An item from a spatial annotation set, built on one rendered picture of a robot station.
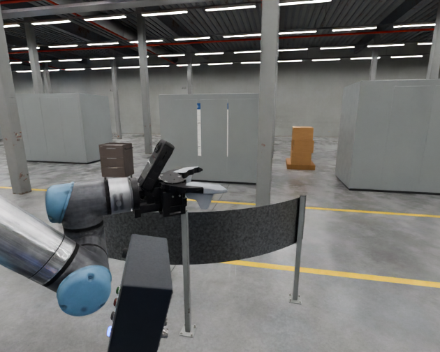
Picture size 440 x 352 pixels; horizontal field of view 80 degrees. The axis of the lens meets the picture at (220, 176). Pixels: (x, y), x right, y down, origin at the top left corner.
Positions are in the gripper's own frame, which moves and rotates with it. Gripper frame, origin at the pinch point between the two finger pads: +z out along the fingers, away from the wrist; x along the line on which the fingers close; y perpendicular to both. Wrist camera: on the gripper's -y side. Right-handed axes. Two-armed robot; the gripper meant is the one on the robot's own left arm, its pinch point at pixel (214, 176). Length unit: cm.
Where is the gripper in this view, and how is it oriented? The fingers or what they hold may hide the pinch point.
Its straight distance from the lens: 65.4
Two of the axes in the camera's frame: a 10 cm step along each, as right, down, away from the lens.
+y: -0.6, 9.4, 3.4
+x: 4.4, 3.4, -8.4
